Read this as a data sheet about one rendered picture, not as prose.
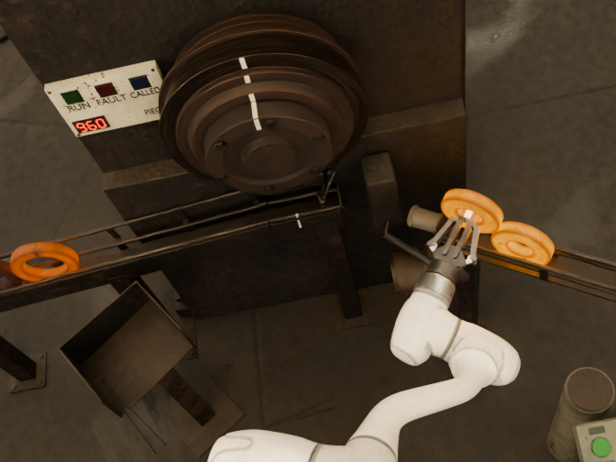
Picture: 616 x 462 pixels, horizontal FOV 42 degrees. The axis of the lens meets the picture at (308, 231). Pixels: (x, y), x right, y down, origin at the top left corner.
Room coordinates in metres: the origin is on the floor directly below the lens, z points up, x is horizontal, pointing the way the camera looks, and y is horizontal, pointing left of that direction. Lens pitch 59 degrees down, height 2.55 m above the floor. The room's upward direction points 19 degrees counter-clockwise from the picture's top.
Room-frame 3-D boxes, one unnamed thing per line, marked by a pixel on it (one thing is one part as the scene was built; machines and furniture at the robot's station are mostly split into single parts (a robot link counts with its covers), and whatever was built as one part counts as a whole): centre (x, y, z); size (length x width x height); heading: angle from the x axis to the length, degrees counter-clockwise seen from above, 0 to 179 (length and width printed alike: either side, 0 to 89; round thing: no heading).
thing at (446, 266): (0.83, -0.29, 0.80); 0.09 x 0.08 x 0.07; 136
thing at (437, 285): (0.78, -0.24, 0.80); 0.09 x 0.06 x 0.09; 46
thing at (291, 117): (1.09, 0.02, 1.11); 0.28 x 0.06 x 0.28; 81
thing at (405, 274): (1.00, -0.30, 0.27); 0.22 x 0.13 x 0.53; 81
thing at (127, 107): (1.34, 0.33, 1.15); 0.26 x 0.02 x 0.18; 81
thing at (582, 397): (0.52, -0.54, 0.26); 0.12 x 0.12 x 0.52
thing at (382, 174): (1.16, -0.22, 0.68); 0.11 x 0.08 x 0.24; 171
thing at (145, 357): (0.97, 0.54, 0.36); 0.26 x 0.20 x 0.72; 116
